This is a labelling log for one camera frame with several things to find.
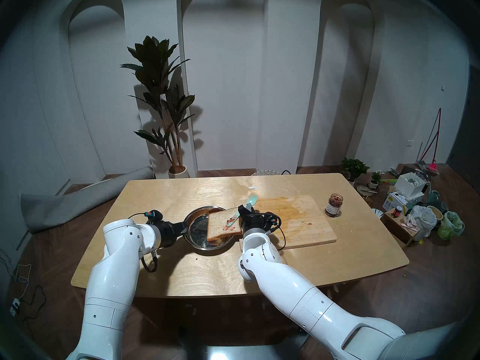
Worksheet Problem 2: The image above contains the glass jam jar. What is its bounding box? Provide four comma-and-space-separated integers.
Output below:
325, 193, 344, 218

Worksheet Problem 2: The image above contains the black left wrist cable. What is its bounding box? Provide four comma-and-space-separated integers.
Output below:
128, 212, 159, 273

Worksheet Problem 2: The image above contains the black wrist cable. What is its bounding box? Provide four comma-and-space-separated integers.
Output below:
128, 212, 159, 273
262, 212, 287, 250

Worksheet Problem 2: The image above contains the grey rolled mat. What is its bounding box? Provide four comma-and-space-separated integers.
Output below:
19, 166, 155, 234

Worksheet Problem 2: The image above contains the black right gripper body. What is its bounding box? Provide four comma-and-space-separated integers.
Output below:
240, 211, 281, 236

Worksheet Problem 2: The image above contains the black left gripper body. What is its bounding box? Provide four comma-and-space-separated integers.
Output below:
145, 210, 187, 249

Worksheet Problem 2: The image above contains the black floor cable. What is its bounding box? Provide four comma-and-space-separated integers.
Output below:
7, 284, 47, 320

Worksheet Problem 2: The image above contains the white yellow carton box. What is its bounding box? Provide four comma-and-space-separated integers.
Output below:
383, 192, 409, 213

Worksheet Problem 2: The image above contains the dark door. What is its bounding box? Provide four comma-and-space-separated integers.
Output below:
446, 65, 480, 193

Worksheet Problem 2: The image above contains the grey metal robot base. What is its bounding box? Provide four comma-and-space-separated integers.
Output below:
176, 325, 310, 360

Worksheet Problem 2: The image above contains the red handled broom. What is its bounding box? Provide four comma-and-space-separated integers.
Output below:
418, 108, 442, 168

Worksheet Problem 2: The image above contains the mint green plastic knife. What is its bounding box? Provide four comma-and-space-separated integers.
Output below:
224, 195, 258, 227

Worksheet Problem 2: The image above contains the round steel plate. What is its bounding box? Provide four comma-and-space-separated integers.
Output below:
183, 206, 244, 251

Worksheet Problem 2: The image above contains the brown cardboard box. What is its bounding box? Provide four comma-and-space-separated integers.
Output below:
381, 209, 420, 245

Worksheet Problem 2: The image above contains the slice of white bread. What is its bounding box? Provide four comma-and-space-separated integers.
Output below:
206, 207, 243, 242

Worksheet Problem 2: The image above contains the white open box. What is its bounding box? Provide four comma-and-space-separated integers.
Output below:
394, 172, 430, 198

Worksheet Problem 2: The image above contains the green plastic bag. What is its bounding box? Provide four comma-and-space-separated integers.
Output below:
438, 211, 465, 240

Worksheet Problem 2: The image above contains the white plastic bag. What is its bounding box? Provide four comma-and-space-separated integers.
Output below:
405, 205, 438, 242

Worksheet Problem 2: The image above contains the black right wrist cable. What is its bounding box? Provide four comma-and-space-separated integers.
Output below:
262, 212, 287, 250

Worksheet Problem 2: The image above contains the bushy small potted plant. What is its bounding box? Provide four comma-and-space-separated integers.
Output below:
340, 157, 370, 186

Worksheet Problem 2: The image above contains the tall dark green plant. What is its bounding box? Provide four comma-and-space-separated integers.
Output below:
120, 35, 197, 168

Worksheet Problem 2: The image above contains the wooden cutting board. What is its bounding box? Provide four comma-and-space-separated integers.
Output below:
234, 195, 337, 250

